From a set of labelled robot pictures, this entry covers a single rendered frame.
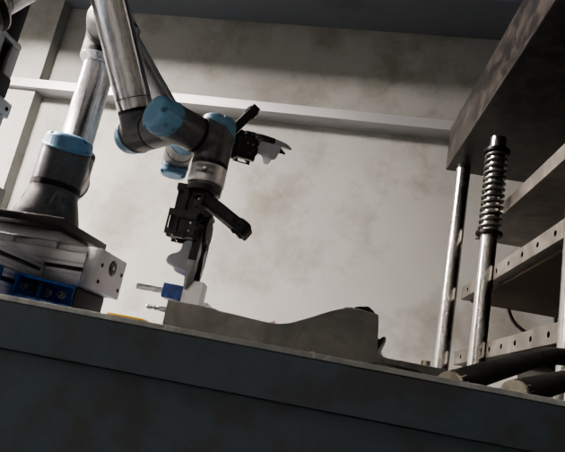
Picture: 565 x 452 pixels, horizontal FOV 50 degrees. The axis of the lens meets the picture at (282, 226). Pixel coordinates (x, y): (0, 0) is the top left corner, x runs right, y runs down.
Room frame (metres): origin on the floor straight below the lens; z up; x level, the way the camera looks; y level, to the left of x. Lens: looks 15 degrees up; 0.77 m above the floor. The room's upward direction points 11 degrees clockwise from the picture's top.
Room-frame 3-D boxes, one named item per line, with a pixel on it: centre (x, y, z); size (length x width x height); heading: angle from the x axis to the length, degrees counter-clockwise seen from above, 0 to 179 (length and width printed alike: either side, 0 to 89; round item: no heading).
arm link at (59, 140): (1.40, 0.55, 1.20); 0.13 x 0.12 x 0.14; 14
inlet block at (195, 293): (1.17, 0.19, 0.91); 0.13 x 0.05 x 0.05; 86
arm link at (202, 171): (1.16, 0.17, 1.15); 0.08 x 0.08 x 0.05
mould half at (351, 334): (1.20, -0.08, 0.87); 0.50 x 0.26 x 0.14; 86
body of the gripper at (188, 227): (1.17, 0.18, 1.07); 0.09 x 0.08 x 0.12; 86
